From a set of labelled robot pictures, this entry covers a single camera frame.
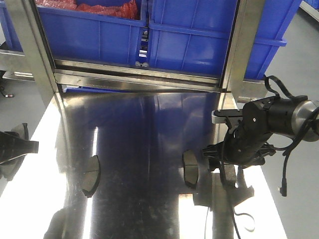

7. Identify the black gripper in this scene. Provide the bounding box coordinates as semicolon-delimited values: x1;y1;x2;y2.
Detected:
202;96;277;171

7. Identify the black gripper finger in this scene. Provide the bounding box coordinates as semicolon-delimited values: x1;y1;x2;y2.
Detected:
0;131;39;164

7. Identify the grey brake pad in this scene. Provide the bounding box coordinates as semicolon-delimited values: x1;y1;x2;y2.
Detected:
82;155;101;198
220;164;236;187
182;150;199;189
0;122;29;182

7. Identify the far-left blue crate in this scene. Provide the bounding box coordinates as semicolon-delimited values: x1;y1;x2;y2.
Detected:
0;0;23;52

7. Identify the right blue plastic crate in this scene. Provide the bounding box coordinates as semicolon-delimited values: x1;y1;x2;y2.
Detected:
148;0;300;80

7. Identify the blue plastic crate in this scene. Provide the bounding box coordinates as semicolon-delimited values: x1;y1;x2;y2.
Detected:
38;0;147;65
148;0;300;80

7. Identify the left blue plastic crate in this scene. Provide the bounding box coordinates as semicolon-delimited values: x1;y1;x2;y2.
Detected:
38;0;147;65

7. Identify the red mesh bag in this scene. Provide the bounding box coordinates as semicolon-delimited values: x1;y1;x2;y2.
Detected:
35;0;139;20

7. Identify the black cable with red plug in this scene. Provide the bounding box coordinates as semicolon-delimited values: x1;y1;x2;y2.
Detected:
0;86;15;99

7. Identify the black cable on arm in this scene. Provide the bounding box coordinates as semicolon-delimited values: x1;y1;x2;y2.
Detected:
259;75;319;197

